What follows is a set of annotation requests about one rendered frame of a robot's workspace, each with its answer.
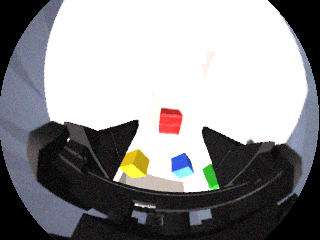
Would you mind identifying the yellow block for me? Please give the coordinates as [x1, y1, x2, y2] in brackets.
[120, 149, 149, 177]

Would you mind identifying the red block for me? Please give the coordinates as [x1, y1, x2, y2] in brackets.
[159, 108, 184, 135]

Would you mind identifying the green block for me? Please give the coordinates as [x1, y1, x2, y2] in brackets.
[203, 164, 215, 177]
[205, 173, 219, 189]

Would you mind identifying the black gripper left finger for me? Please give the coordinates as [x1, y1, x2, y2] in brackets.
[63, 120, 140, 180]

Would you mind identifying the blue block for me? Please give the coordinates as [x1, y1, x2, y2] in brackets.
[171, 152, 195, 179]

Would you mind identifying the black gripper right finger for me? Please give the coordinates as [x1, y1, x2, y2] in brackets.
[201, 127, 276, 188]

